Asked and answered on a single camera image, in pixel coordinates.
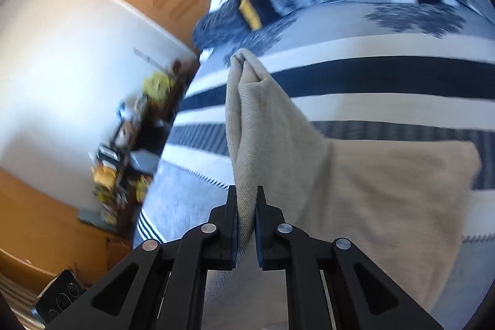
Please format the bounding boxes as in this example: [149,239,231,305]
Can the beige knit garment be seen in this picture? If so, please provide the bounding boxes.
[203,49,480,329]

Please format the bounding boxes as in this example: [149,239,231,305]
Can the black device with dials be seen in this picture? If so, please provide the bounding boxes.
[31,269,86,325]

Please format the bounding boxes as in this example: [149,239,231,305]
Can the cluttered dark shelf rack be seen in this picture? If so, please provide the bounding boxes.
[78,59,200,235]

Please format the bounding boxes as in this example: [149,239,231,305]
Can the yellow plush toy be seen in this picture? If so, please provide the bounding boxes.
[142,71,175,104]

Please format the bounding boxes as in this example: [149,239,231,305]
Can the blue striped bed cover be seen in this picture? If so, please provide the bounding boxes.
[133,0,494,329]

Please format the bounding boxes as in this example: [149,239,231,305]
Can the navy patterned pillow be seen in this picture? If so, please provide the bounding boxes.
[192,0,302,50]

